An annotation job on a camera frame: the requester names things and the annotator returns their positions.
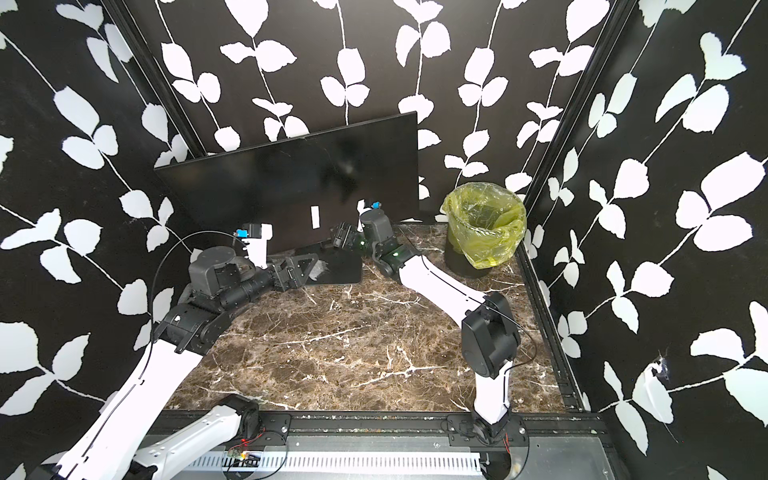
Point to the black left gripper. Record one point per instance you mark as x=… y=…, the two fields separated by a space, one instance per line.
x=294 y=280

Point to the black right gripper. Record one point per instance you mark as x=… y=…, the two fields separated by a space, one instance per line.
x=349 y=234

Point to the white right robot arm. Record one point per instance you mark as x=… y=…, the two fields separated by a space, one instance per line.
x=490 y=336

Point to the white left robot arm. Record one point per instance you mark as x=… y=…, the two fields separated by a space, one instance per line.
x=222 y=285

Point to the black monitor stand base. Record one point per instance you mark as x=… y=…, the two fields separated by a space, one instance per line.
x=335 y=267

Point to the black flat monitor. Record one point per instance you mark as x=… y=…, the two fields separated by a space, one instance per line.
x=277 y=183

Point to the black waste bin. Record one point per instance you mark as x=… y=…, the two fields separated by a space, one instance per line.
x=457 y=263

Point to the yellow-green bin liner bag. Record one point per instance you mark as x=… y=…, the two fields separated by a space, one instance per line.
x=486 y=223

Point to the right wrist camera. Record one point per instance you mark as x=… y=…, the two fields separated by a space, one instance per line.
x=367 y=212

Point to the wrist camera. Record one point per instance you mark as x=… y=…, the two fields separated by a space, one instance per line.
x=367 y=212
x=255 y=238

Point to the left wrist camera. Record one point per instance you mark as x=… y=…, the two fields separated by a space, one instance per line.
x=255 y=238

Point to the white perforated cable tray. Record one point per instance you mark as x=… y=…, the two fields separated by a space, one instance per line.
x=408 y=463

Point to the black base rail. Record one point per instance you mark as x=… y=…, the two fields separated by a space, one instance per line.
x=460 y=428

